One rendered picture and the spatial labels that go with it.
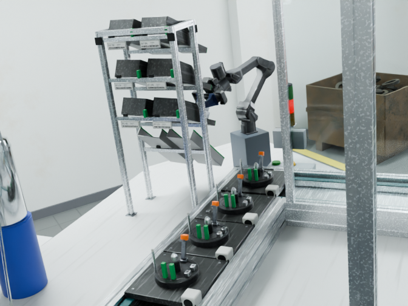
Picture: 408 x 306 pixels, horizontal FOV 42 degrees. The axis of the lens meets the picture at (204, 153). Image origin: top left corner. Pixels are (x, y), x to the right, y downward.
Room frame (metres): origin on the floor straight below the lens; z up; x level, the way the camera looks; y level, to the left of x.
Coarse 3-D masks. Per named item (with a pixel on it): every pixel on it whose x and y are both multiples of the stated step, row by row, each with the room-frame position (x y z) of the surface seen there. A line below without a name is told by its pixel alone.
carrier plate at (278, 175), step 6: (276, 174) 2.14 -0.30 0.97; (282, 174) 2.13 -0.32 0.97; (234, 180) 2.13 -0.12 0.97; (276, 180) 2.08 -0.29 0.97; (282, 180) 2.07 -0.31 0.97; (228, 186) 2.07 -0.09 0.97; (234, 186) 2.07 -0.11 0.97; (246, 186) 2.05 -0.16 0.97; (264, 186) 2.03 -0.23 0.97; (282, 186) 2.02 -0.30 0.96; (246, 192) 2.00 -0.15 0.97; (252, 192) 1.99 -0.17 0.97; (258, 192) 1.98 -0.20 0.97; (264, 192) 1.97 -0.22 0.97
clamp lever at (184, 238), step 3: (183, 234) 1.51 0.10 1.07; (186, 234) 1.51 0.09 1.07; (180, 237) 1.51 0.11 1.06; (183, 237) 1.50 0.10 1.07; (186, 237) 1.50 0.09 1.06; (180, 240) 1.49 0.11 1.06; (183, 240) 1.49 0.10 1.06; (186, 240) 1.50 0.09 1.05; (183, 243) 1.50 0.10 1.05; (186, 243) 1.50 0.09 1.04; (183, 246) 1.49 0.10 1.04; (186, 246) 1.50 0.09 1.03; (183, 249) 1.49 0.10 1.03; (183, 252) 1.49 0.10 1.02; (183, 255) 1.48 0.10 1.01; (183, 258) 1.48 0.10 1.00
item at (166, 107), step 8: (160, 104) 2.12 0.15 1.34; (168, 104) 2.10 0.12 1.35; (176, 104) 2.08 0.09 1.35; (192, 104) 2.14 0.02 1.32; (152, 112) 2.13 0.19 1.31; (160, 112) 2.11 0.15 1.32; (168, 112) 2.08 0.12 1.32; (192, 112) 2.14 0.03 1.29; (192, 120) 2.13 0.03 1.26; (208, 120) 2.22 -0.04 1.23
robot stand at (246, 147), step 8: (256, 128) 2.55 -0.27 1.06; (232, 136) 2.51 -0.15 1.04; (240, 136) 2.45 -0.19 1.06; (248, 136) 2.44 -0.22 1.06; (256, 136) 2.44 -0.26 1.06; (264, 136) 2.46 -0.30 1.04; (232, 144) 2.52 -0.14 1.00; (240, 144) 2.45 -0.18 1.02; (248, 144) 2.41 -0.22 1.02; (256, 144) 2.43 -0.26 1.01; (264, 144) 2.45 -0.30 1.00; (232, 152) 2.53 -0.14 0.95; (240, 152) 2.45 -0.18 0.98; (248, 152) 2.41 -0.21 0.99; (256, 152) 2.43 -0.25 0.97; (264, 152) 2.45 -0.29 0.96; (248, 160) 2.41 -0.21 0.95; (256, 160) 2.43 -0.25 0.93; (264, 160) 2.45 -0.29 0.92
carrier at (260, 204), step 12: (216, 192) 1.88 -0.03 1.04; (228, 192) 2.01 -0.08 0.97; (228, 204) 1.84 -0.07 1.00; (240, 204) 1.85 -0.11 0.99; (252, 204) 1.85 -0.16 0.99; (264, 204) 1.86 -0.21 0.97; (204, 216) 1.83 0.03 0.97; (228, 216) 1.80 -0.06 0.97; (240, 216) 1.79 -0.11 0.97; (252, 216) 1.74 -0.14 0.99
